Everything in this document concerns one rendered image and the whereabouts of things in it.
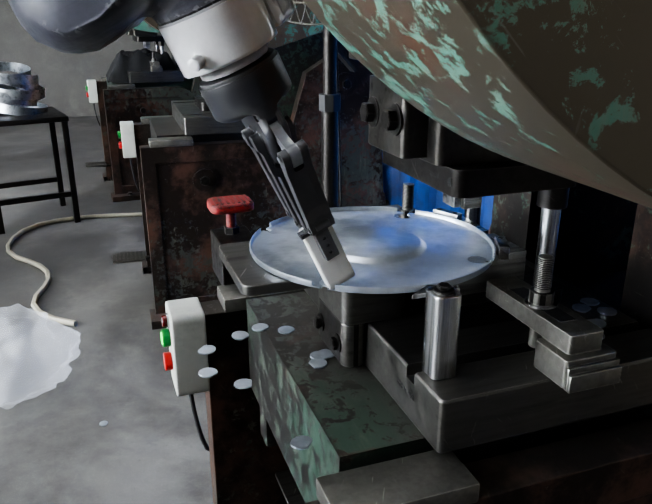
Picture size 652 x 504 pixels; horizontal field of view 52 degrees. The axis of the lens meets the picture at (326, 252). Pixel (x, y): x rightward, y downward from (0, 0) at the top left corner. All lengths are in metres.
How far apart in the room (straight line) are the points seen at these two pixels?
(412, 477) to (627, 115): 0.43
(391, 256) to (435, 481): 0.25
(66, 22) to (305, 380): 0.45
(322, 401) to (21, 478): 1.18
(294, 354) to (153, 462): 0.98
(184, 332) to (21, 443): 1.00
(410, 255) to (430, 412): 0.19
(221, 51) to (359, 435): 0.39
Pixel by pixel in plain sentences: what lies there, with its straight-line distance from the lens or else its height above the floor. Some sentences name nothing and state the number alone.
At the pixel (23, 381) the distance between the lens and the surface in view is 2.01.
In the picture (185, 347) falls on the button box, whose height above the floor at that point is 0.58.
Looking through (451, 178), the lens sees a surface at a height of 0.88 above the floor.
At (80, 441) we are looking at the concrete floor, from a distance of 1.90.
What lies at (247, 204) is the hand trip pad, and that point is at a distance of 1.06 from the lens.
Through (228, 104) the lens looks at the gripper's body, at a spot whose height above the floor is 0.97.
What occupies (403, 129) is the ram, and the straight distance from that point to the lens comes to 0.73.
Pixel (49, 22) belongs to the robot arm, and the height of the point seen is 1.04.
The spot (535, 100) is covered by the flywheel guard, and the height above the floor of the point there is 1.02.
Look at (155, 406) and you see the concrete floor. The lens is 1.98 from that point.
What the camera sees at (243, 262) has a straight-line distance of 0.76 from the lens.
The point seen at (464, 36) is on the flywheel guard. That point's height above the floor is 1.04.
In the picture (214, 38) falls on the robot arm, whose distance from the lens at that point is 0.55.
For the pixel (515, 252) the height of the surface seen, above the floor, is 0.78.
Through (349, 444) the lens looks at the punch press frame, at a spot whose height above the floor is 0.64.
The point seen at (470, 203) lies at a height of 0.83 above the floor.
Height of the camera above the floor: 1.05
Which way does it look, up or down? 20 degrees down
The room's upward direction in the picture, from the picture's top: straight up
